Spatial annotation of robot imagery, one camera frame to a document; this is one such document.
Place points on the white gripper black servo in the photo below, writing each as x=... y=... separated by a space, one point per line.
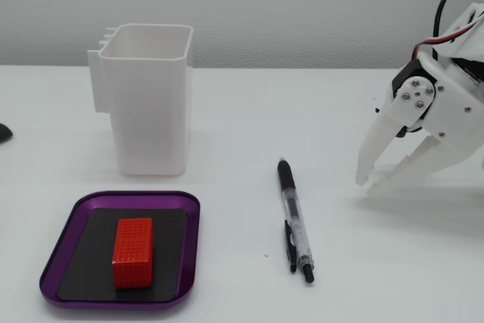
x=455 y=105

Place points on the black clear retractable pen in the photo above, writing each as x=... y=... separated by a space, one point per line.
x=293 y=209

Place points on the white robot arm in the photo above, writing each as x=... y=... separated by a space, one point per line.
x=469 y=35

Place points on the white plastic pen holder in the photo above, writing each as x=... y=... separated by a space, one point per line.
x=151 y=111

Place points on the purple metal tray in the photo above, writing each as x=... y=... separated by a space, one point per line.
x=189 y=224

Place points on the red studded block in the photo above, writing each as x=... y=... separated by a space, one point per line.
x=133 y=251

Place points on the black tray mat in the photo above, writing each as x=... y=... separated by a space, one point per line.
x=94 y=262

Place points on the dark rounded object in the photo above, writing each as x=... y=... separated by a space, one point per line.
x=4 y=134

